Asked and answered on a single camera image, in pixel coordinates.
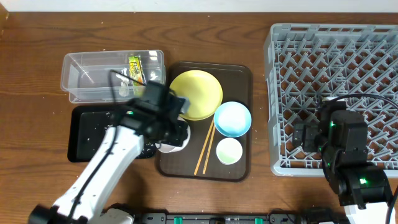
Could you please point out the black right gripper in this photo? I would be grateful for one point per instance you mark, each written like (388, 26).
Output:
(311, 132)

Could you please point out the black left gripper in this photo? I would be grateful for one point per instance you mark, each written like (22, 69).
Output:
(181, 136)

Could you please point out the white rice bowl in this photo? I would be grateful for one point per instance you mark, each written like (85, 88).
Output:
(165, 148)

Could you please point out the clear plastic wrap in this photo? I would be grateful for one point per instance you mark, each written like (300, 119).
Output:
(124, 89)

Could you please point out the green snack wrapper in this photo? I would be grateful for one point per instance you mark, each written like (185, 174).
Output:
(136, 72)

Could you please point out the yellow round plate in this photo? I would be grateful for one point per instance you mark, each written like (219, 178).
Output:
(203, 91)

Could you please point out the wooden chopstick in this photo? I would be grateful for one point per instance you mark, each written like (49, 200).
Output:
(208, 145)
(203, 147)

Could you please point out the light blue bowl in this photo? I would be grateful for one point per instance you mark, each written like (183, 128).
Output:
(232, 119)

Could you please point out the small white green cup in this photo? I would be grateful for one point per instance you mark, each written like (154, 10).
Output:
(229, 151)

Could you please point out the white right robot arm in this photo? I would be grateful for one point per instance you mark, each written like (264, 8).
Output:
(340, 137)

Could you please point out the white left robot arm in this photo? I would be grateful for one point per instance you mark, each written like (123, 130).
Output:
(84, 201)

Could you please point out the clear plastic waste bin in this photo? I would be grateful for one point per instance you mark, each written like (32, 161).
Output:
(87, 76)

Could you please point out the black plastic waste tray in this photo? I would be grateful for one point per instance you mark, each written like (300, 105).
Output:
(88, 127)

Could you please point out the grey plastic dishwasher rack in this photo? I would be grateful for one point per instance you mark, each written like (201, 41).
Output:
(307, 62)

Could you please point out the dark brown serving tray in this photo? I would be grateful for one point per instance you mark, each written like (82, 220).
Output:
(236, 82)

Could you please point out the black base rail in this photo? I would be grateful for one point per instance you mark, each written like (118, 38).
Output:
(121, 213)

